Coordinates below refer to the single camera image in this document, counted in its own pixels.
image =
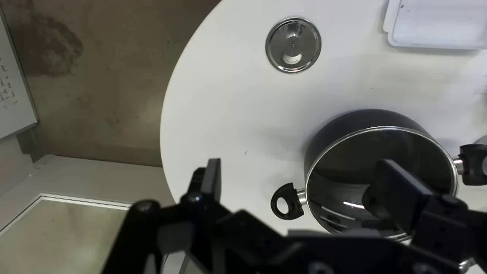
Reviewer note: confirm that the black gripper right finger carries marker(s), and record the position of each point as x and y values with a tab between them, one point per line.
400	187

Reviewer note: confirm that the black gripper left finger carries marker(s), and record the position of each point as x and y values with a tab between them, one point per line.
211	177

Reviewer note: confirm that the large black pot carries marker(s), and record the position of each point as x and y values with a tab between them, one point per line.
344	124

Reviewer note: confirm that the clear plastic container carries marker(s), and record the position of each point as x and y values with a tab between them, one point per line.
435	23

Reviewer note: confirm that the whiteboard with drawings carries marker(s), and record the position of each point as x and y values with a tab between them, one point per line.
12	92

